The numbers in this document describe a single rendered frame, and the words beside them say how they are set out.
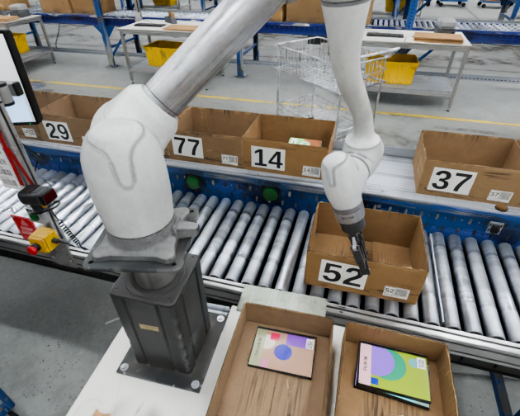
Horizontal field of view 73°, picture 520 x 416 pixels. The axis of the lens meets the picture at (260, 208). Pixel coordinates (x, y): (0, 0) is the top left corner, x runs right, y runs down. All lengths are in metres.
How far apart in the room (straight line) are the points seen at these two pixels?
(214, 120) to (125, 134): 1.30
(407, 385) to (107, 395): 0.83
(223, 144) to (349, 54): 0.96
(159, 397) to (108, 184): 0.66
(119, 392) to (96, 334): 1.14
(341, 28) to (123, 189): 0.54
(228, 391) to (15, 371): 1.49
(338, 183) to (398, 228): 0.56
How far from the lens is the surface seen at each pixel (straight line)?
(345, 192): 1.00
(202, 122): 2.02
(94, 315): 2.39
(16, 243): 1.85
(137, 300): 0.93
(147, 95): 0.89
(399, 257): 1.50
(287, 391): 1.11
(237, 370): 1.14
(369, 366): 1.13
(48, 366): 2.30
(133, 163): 0.70
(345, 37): 0.83
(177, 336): 0.99
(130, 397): 1.17
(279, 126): 1.88
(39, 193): 1.41
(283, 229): 1.55
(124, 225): 0.77
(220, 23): 0.88
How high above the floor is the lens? 1.76
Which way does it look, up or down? 37 degrees down
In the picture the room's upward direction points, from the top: 1 degrees counter-clockwise
